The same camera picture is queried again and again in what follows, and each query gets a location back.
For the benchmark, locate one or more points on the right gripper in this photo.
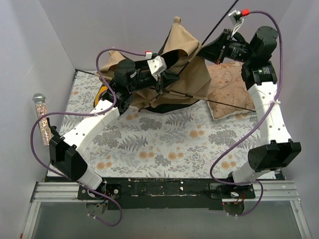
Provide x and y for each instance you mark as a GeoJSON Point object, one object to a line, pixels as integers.
{"type": "Point", "coordinates": [223, 46]}

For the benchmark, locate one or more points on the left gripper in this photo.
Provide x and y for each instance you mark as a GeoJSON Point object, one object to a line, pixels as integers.
{"type": "Point", "coordinates": [160, 81]}

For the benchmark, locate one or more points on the beige fabric pet tent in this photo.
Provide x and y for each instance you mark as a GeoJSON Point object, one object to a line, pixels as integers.
{"type": "Point", "coordinates": [180, 52]}

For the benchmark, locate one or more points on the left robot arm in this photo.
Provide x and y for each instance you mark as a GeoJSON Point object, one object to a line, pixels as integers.
{"type": "Point", "coordinates": [66, 150]}

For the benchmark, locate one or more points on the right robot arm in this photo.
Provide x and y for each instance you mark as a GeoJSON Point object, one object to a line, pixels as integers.
{"type": "Point", "coordinates": [277, 149]}

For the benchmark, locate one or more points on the yellow double pet bowl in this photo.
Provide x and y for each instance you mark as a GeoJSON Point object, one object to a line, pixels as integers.
{"type": "Point", "coordinates": [99, 95]}

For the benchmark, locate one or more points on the beige patterned pillow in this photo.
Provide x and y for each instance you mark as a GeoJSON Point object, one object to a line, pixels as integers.
{"type": "Point", "coordinates": [227, 86]}

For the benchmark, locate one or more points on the floral table mat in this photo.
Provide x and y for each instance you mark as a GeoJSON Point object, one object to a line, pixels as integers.
{"type": "Point", "coordinates": [181, 144]}

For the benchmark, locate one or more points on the black microphone stand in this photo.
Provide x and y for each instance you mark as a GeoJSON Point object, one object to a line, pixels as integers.
{"type": "Point", "coordinates": [52, 128]}

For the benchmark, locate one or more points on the glitter toy microphone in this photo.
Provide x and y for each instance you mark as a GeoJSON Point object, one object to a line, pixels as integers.
{"type": "Point", "coordinates": [40, 106]}

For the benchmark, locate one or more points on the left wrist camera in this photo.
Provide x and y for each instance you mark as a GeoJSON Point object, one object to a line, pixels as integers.
{"type": "Point", "coordinates": [156, 66]}

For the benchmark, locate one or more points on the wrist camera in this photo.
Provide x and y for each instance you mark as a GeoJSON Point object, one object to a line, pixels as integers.
{"type": "Point", "coordinates": [156, 66]}
{"type": "Point", "coordinates": [237, 19]}

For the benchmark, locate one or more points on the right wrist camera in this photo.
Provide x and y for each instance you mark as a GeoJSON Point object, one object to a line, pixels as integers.
{"type": "Point", "coordinates": [237, 19]}

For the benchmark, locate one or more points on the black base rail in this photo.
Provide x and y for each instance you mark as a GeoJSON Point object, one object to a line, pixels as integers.
{"type": "Point", "coordinates": [173, 193]}

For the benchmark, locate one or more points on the aluminium frame rail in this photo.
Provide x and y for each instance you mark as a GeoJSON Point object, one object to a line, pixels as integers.
{"type": "Point", "coordinates": [65, 210]}

